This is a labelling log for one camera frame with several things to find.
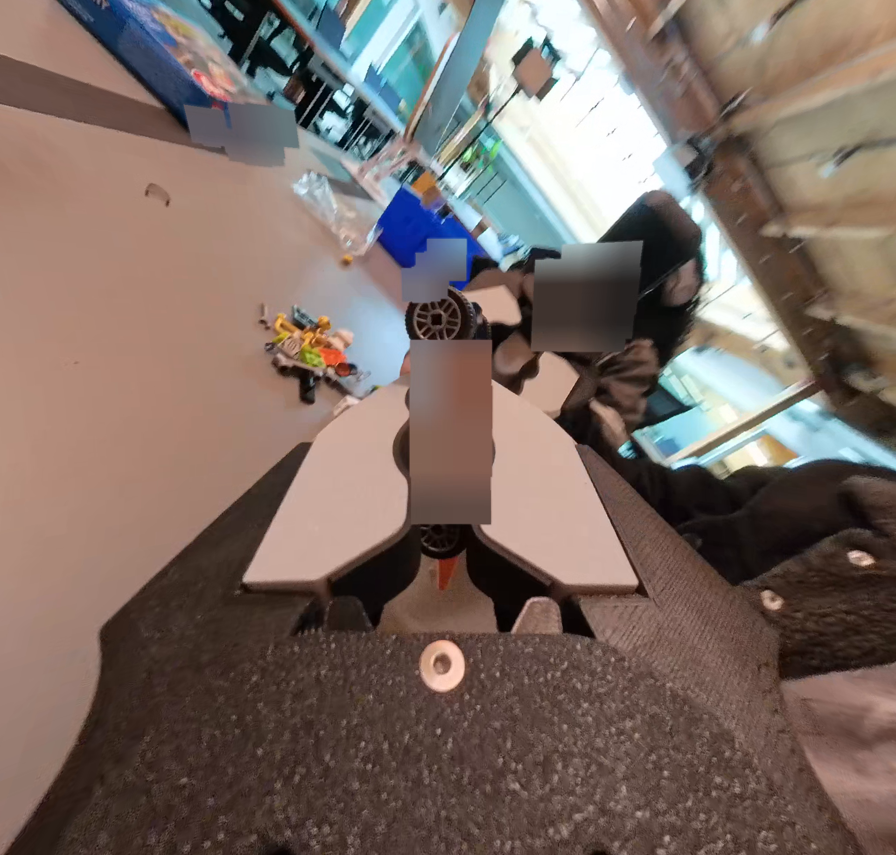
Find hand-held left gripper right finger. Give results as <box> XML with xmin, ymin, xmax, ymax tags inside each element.
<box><xmin>472</xmin><ymin>403</ymin><xmax>642</xmax><ymax>619</ymax></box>

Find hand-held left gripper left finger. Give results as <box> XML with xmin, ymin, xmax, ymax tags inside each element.
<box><xmin>243</xmin><ymin>385</ymin><xmax>418</xmax><ymax>622</ymax></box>

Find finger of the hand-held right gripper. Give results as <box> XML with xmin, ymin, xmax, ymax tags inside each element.
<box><xmin>518</xmin><ymin>350</ymin><xmax>586</xmax><ymax>418</ymax></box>
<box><xmin>467</xmin><ymin>282</ymin><xmax>541</xmax><ymax>380</ymax></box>

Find orange lego race car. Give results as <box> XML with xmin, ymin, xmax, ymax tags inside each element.
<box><xmin>404</xmin><ymin>289</ymin><xmax>487</xmax><ymax>594</ymax></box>

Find lime white lego minifigure torso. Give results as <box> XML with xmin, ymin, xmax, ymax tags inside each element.
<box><xmin>276</xmin><ymin>334</ymin><xmax>336</xmax><ymax>376</ymax></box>

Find blue lego box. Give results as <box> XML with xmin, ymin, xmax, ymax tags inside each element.
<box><xmin>52</xmin><ymin>0</ymin><xmax>268</xmax><ymax>132</ymax></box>

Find person's right hand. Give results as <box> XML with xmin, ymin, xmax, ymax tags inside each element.
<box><xmin>565</xmin><ymin>339</ymin><xmax>662</xmax><ymax>445</ymax></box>

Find blue plastic bin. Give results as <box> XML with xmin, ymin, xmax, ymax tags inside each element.
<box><xmin>374</xmin><ymin>182</ymin><xmax>474</xmax><ymax>272</ymax></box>

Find person's head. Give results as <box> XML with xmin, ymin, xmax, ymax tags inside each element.
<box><xmin>602</xmin><ymin>189</ymin><xmax>705</xmax><ymax>370</ymax></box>

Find clear plastic bag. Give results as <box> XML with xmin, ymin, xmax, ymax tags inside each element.
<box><xmin>290</xmin><ymin>166</ymin><xmax>383</xmax><ymax>258</ymax></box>

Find person's pale printed shirt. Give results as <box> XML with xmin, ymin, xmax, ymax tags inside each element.
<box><xmin>776</xmin><ymin>658</ymin><xmax>896</xmax><ymax>855</ymax></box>

